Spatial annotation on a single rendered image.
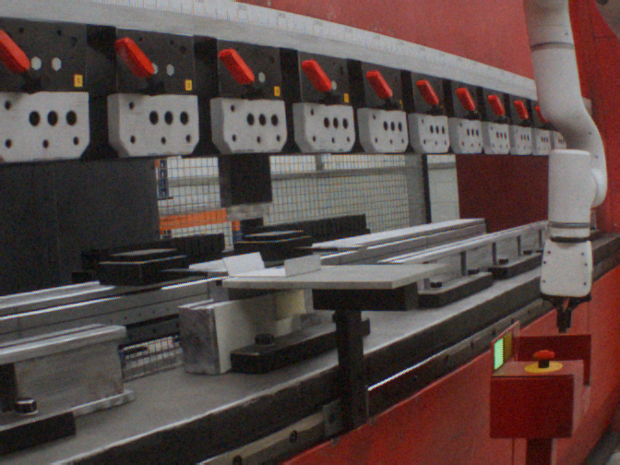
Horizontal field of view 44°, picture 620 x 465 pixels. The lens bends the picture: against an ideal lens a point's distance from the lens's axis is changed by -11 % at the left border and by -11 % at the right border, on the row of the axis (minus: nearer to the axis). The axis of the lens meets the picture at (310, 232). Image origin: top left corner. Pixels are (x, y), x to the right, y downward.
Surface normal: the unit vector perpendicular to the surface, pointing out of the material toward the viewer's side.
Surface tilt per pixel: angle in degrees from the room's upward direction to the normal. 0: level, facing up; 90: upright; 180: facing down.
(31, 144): 90
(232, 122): 90
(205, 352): 90
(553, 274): 88
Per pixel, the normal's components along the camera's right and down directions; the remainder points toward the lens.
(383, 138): 0.83, -0.03
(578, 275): -0.41, 0.07
